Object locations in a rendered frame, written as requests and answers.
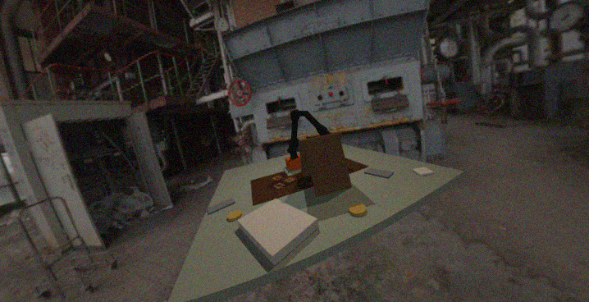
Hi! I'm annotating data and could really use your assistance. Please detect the yellow flat disc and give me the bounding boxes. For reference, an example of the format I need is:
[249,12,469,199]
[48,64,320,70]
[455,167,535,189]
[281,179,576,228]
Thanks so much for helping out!
[227,209,242,221]
[349,204,367,216]

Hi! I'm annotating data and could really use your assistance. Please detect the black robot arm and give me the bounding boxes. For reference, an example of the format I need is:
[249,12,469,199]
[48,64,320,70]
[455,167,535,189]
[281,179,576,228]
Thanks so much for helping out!
[287,109,330,159]

